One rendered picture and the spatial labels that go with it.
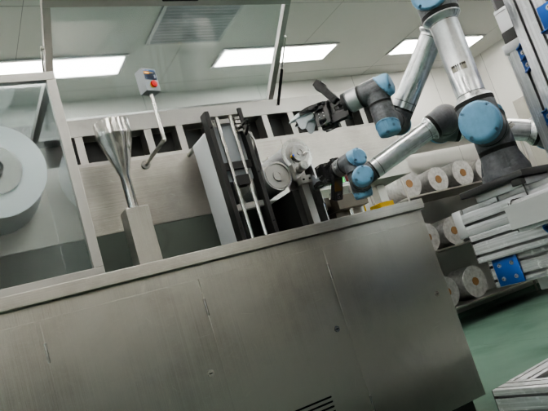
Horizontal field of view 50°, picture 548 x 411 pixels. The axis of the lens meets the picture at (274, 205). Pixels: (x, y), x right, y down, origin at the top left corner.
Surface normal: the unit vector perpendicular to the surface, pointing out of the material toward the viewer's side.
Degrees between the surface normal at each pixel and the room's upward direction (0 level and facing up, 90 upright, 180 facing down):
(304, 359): 90
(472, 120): 98
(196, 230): 90
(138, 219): 90
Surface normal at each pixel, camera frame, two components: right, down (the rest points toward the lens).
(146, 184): 0.44, -0.29
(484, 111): -0.43, 0.11
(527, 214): -0.79, 0.14
